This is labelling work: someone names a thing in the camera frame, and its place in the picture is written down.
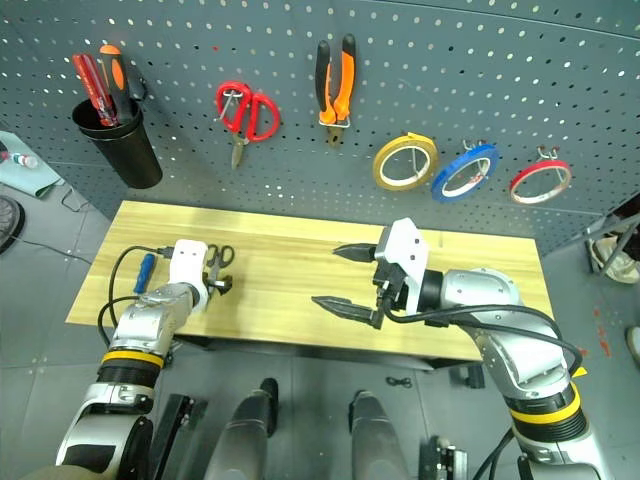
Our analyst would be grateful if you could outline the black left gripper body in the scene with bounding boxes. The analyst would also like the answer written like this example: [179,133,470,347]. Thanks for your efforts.
[201,269,222,304]

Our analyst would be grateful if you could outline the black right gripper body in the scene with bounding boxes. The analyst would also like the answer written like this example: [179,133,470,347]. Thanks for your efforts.
[370,256,408,331]

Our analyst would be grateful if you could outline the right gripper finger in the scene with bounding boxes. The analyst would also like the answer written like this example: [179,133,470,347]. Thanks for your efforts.
[310,295,386,330]
[331,242,379,265]

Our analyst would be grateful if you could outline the black handled scissors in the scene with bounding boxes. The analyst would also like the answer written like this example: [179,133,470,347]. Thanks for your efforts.
[205,243,236,290]

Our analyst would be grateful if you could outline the yellow tape roll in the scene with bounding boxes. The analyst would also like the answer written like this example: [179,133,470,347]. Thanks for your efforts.
[372,131,441,193]

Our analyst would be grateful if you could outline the blue tape roll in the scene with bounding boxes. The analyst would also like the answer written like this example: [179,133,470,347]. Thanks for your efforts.
[430,142,502,204]

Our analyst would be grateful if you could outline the grey perforated pegboard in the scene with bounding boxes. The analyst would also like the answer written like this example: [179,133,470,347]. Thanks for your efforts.
[0,0,640,261]

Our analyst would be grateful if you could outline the red tape roll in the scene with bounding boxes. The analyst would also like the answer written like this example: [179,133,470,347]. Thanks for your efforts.
[508,160,574,207]

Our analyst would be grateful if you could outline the dark rounded shape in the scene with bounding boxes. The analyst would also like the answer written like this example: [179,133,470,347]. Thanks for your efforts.
[203,376,280,480]
[346,389,407,480]

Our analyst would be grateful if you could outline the orange and black pliers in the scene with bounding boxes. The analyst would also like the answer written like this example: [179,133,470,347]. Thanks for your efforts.
[314,33,358,151]

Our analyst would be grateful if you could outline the black cup holder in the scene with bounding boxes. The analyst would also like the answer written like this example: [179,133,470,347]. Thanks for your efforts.
[71,96,164,191]

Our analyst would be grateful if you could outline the silver scissors hook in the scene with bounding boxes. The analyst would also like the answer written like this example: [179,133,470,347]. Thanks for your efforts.
[218,87,242,122]

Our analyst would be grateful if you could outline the teal floor mat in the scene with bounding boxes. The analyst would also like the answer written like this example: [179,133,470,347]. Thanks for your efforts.
[0,129,63,199]

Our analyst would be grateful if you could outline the black round floor base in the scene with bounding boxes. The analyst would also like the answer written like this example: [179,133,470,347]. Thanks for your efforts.
[0,196,26,255]

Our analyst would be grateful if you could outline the clear plastic water bottle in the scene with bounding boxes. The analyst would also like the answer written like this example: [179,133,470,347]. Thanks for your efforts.
[0,151,40,170]

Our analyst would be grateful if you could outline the beige shoe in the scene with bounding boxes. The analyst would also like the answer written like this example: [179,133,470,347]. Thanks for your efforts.
[588,236,640,286]

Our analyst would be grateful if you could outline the orange and black screwdriver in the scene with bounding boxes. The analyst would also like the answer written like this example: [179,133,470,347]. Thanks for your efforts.
[98,44,133,124]

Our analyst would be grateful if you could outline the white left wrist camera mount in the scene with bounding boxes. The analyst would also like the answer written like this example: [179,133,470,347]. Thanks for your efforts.
[166,238,211,316]

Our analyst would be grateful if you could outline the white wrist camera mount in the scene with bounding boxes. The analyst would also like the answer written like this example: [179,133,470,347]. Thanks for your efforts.
[374,217,432,318]
[166,238,211,316]

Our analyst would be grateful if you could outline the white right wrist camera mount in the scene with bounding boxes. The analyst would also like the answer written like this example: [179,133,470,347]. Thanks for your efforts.
[374,217,432,318]

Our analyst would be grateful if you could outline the black table frame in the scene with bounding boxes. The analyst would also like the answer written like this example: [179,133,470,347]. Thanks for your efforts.
[173,333,487,389]

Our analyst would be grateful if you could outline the blue handled screwdriver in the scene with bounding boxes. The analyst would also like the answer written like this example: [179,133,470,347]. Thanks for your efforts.
[132,253,158,296]

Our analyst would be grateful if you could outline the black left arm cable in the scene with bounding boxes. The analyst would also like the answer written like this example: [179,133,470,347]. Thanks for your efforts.
[96,244,174,347]

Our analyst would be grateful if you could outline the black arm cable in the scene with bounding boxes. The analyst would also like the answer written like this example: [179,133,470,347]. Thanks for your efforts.
[96,244,174,347]
[383,303,587,372]

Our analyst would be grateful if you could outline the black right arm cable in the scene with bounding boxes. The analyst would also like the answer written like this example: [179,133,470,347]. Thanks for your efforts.
[383,303,587,372]

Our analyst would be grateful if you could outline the black metal bracket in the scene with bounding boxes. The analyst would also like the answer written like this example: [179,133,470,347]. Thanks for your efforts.
[418,434,470,480]
[148,393,209,480]

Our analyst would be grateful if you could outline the thin black floor cable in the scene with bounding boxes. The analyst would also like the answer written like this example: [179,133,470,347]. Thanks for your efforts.
[13,183,95,263]

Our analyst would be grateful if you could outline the red handled scissors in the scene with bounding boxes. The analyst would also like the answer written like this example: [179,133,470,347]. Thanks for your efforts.
[214,81,282,171]

